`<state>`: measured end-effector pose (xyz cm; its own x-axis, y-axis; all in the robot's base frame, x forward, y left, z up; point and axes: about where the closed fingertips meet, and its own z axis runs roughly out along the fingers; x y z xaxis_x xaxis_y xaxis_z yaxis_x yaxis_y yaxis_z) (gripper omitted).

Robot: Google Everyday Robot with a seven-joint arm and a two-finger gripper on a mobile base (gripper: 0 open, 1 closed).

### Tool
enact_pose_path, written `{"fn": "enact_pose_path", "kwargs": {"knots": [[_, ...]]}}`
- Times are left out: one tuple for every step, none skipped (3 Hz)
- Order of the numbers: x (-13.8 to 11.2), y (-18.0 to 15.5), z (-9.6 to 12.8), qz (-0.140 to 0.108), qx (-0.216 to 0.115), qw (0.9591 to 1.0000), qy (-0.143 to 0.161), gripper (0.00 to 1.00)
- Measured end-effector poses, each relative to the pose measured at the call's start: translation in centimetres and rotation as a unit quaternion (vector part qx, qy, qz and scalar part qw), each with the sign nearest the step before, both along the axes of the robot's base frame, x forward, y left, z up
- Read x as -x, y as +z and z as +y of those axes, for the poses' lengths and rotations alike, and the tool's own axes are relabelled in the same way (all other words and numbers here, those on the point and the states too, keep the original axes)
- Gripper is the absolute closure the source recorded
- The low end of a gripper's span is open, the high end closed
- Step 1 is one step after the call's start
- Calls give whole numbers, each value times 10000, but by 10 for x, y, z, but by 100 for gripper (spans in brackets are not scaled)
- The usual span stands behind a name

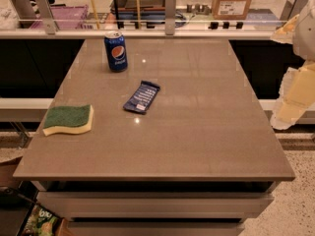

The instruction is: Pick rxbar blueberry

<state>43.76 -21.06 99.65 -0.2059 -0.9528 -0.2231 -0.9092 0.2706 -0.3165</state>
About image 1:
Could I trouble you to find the yellow pole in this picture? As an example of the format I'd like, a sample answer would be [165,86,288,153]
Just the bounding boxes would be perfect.
[91,0,100,30]

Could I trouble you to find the green snack bag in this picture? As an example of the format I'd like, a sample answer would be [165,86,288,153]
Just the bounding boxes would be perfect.
[21,205,60,236]

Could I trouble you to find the green yellow sponge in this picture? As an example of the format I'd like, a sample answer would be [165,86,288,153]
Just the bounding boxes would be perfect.
[42,105,94,136]

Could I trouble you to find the purple plastic crate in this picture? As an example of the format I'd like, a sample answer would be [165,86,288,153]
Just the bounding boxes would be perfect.
[31,5,89,30]

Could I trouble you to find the right metal railing post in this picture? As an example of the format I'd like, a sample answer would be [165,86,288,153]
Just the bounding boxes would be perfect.
[280,0,308,21]

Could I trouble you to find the blue rxbar blueberry wrapper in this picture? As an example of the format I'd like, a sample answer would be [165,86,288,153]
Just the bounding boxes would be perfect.
[123,81,160,114]

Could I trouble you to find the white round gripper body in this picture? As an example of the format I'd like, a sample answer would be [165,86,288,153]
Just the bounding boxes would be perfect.
[292,0,315,61]

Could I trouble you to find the blue pepsi can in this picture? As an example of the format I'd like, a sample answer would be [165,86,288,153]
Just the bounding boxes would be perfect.
[104,30,128,72]

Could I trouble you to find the lower white drawer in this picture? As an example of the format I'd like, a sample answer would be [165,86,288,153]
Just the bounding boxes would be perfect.
[69,222,244,236]

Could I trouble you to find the upper white drawer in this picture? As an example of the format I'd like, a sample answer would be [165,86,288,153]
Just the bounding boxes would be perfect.
[37,192,274,219]

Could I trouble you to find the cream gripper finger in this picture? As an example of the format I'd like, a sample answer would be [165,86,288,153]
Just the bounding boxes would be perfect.
[271,61,315,130]
[270,15,299,44]

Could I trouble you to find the left metal railing post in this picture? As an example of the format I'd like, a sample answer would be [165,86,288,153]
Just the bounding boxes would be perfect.
[35,0,57,34]

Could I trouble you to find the cardboard box with label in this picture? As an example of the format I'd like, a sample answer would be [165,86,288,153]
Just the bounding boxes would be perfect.
[212,0,252,20]

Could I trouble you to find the white drawer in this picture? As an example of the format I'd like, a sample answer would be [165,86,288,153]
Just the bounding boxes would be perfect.
[69,222,244,236]
[37,192,274,219]

